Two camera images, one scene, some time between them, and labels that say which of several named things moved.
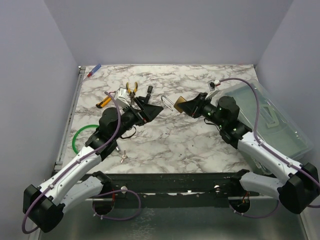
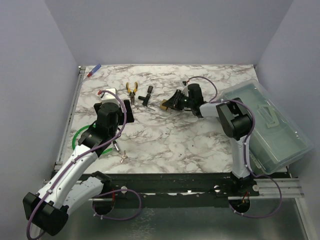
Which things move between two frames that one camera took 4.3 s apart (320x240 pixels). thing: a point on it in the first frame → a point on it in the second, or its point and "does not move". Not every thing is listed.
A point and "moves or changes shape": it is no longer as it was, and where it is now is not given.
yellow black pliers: [132, 94] does not move
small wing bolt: [124, 156] does not move
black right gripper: [194, 106] → [173, 102]
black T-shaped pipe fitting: [146, 99] does not move
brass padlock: [179, 100] moves or changes shape
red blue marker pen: [95, 69] does not move
